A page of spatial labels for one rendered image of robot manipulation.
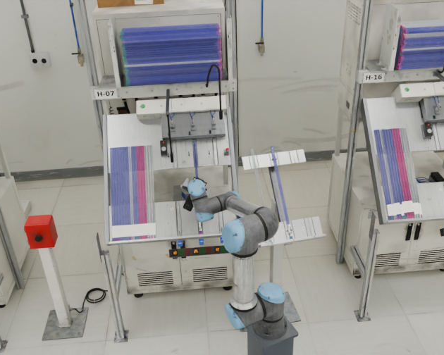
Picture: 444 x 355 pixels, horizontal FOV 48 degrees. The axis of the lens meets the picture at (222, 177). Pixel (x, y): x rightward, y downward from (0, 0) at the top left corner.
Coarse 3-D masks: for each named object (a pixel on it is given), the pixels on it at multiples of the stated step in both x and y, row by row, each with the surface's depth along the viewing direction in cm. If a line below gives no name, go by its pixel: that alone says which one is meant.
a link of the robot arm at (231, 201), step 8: (232, 192) 230; (224, 200) 225; (232, 200) 220; (240, 200) 217; (224, 208) 227; (232, 208) 218; (240, 208) 211; (248, 208) 207; (256, 208) 203; (264, 208) 198; (240, 216) 214; (264, 216) 190; (272, 216) 192; (272, 224) 190; (272, 232) 190
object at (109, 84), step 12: (108, 24) 246; (228, 24) 247; (228, 36) 250; (228, 48) 253; (120, 60) 268; (228, 60) 257; (120, 72) 271; (228, 72) 260; (108, 84) 264; (120, 84) 258; (168, 84) 261; (180, 84) 262; (96, 96) 265; (108, 96) 266; (180, 192) 305; (120, 264) 302; (120, 276) 293
